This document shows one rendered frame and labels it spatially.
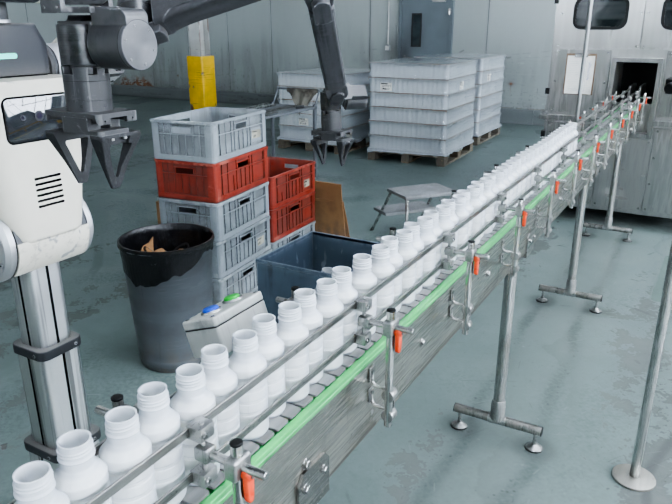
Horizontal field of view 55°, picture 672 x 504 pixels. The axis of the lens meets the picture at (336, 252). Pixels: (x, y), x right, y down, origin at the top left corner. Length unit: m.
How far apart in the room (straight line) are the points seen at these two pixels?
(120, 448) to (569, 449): 2.24
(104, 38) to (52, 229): 0.65
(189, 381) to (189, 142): 2.82
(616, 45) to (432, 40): 6.59
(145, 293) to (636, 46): 4.15
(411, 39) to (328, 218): 7.60
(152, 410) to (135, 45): 0.44
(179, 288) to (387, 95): 5.34
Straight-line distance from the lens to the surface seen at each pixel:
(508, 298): 2.51
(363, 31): 12.58
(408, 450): 2.69
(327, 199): 4.77
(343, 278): 1.18
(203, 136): 3.55
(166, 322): 3.13
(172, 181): 3.75
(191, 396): 0.88
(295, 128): 8.80
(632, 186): 5.81
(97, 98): 0.88
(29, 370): 1.58
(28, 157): 1.36
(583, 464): 2.78
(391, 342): 1.19
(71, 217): 1.44
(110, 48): 0.83
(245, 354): 0.96
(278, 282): 1.87
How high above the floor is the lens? 1.59
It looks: 19 degrees down
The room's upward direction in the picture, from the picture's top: straight up
